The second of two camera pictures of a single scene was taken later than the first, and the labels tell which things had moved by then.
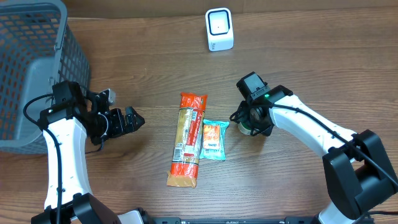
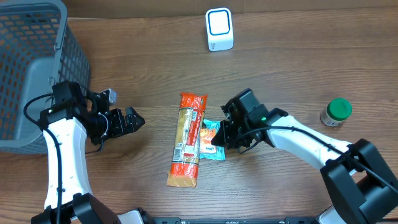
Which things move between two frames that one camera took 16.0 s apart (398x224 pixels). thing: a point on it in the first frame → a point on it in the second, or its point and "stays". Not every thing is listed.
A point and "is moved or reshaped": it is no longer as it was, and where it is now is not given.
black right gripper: [265, 129] → [221, 139]
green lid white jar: [244, 128] is moved or reshaped
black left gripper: [125, 122] stays
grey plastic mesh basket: [38, 48] stays
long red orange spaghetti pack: [184, 168] stays
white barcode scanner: [219, 29] stays
